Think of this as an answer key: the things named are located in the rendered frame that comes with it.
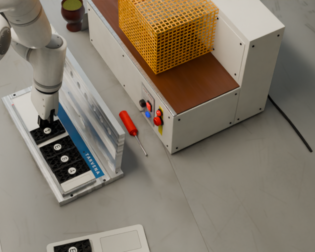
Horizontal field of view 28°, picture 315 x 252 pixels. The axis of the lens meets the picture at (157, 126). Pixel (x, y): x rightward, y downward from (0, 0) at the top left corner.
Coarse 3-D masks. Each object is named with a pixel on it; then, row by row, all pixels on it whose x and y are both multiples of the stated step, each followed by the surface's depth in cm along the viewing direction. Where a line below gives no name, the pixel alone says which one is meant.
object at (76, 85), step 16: (64, 64) 194; (64, 80) 196; (80, 80) 186; (80, 96) 190; (96, 96) 177; (80, 112) 192; (96, 112) 182; (96, 128) 185; (112, 128) 175; (96, 144) 189; (112, 144) 179; (112, 160) 180
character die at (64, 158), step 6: (66, 150) 187; (72, 150) 188; (78, 150) 188; (54, 156) 186; (60, 156) 186; (66, 156) 186; (72, 156) 187; (78, 156) 187; (48, 162) 185; (54, 162) 185; (60, 162) 185; (66, 162) 185; (72, 162) 185; (54, 168) 184
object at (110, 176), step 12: (12, 96) 201; (60, 96) 201; (12, 108) 198; (72, 108) 199; (12, 120) 197; (72, 120) 196; (24, 132) 192; (84, 132) 193; (36, 156) 187; (96, 156) 188; (108, 168) 185; (48, 180) 182; (96, 180) 183; (108, 180) 183; (84, 192) 181; (60, 204) 179
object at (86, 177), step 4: (88, 172) 183; (76, 176) 182; (80, 176) 182; (84, 176) 182; (88, 176) 182; (92, 176) 182; (68, 180) 181; (72, 180) 181; (76, 180) 181; (80, 180) 181; (84, 180) 181; (88, 180) 181; (60, 184) 180; (64, 184) 180; (68, 184) 181; (72, 184) 181; (76, 184) 180; (80, 184) 180; (64, 188) 179; (68, 188) 180; (72, 188) 180
